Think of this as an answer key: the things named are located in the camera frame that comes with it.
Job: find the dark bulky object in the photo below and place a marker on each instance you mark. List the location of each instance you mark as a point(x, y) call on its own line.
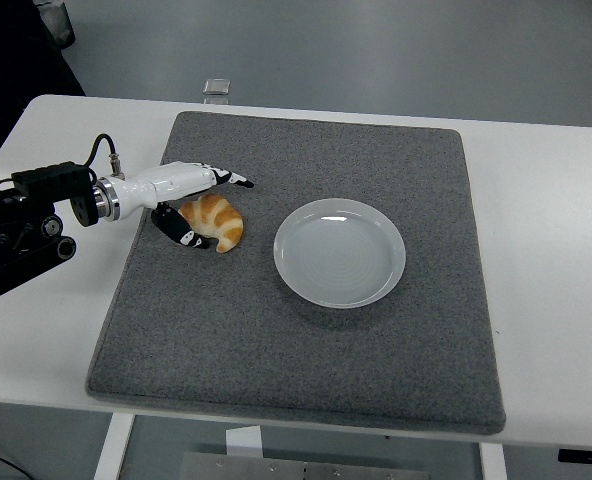
point(11, 65)

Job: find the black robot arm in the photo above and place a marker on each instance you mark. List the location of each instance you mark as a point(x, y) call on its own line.
point(36, 220)

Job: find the grey felt mat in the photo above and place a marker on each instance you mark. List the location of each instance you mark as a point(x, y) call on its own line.
point(286, 350)

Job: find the black table control panel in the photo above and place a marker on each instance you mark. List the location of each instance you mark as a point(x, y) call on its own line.
point(586, 456)

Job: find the golden croissant bread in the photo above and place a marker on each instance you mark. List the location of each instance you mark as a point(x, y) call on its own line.
point(218, 217)

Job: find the grey metal plate with screws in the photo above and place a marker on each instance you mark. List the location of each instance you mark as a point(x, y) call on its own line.
point(301, 467)

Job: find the white table leg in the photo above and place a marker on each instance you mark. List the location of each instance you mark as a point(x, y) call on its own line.
point(493, 462)
point(113, 447)

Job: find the grey mesh bin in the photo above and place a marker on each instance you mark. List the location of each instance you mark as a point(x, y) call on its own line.
point(56, 20)

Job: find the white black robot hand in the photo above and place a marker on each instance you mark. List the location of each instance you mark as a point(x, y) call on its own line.
point(166, 182)

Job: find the pale grey round plate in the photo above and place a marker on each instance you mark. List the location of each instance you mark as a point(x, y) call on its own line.
point(339, 255)

